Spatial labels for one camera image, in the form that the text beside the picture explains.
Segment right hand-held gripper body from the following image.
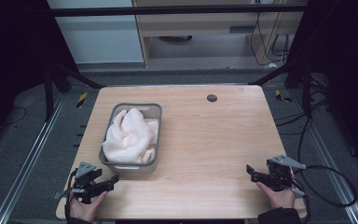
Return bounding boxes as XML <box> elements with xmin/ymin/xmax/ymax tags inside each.
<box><xmin>266</xmin><ymin>154</ymin><xmax>308</xmax><ymax>199</ymax></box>

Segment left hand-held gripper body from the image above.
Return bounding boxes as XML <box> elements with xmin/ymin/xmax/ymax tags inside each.
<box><xmin>53</xmin><ymin>161</ymin><xmax>107</xmax><ymax>205</ymax></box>

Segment person's right hand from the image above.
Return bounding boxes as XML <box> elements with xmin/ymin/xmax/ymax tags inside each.
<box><xmin>255</xmin><ymin>181</ymin><xmax>296</xmax><ymax>210</ymax></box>

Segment person's left hand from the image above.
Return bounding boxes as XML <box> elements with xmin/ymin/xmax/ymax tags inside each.
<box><xmin>68</xmin><ymin>190</ymin><xmax>109</xmax><ymax>223</ymax></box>

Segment grey plastic basket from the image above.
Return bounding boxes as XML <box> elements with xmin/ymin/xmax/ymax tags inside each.
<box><xmin>98</xmin><ymin>103</ymin><xmax>163</xmax><ymax>175</ymax></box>

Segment pale pink towel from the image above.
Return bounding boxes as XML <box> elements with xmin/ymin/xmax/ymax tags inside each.
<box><xmin>102</xmin><ymin>107</ymin><xmax>159</xmax><ymax>165</ymax></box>

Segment yellow black striped tape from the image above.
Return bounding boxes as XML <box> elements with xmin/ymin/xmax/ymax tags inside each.
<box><xmin>274</xmin><ymin>89</ymin><xmax>293</xmax><ymax>104</ymax></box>
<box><xmin>76</xmin><ymin>91</ymin><xmax>89</xmax><ymax>109</ymax></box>

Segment black stand leg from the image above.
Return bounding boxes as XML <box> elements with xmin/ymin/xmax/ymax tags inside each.
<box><xmin>247</xmin><ymin>60</ymin><xmax>313</xmax><ymax>118</ymax></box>
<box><xmin>43</xmin><ymin>60</ymin><xmax>106</xmax><ymax>122</ymax></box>

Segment white cabinet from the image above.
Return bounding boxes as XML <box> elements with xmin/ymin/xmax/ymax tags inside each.
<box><xmin>46</xmin><ymin>0</ymin><xmax>145</xmax><ymax>65</ymax></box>

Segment light wooden desk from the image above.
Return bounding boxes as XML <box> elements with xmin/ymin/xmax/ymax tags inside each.
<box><xmin>131</xmin><ymin>0</ymin><xmax>309</xmax><ymax>67</ymax></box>

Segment aluminium floor rail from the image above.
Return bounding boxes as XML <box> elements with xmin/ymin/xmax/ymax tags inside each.
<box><xmin>0</xmin><ymin>92</ymin><xmax>68</xmax><ymax>224</ymax></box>
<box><xmin>292</xmin><ymin>90</ymin><xmax>358</xmax><ymax>224</ymax></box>

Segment black floor cables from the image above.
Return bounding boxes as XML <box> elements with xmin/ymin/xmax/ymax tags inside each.
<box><xmin>273</xmin><ymin>74</ymin><xmax>335</xmax><ymax>162</ymax></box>

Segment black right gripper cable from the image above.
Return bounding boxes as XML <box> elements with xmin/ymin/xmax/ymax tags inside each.
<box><xmin>292</xmin><ymin>164</ymin><xmax>358</xmax><ymax>224</ymax></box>

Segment thin black floor cable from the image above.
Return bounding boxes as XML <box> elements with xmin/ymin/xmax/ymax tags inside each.
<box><xmin>0</xmin><ymin>106</ymin><xmax>28</xmax><ymax>127</ymax></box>

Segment black hanging cables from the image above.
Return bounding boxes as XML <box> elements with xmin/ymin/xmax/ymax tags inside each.
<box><xmin>249</xmin><ymin>11</ymin><xmax>292</xmax><ymax>67</ymax></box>

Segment black horizontal frame bar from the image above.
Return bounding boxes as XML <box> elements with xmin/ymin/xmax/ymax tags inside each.
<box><xmin>49</xmin><ymin>4</ymin><xmax>308</xmax><ymax>18</ymax></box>

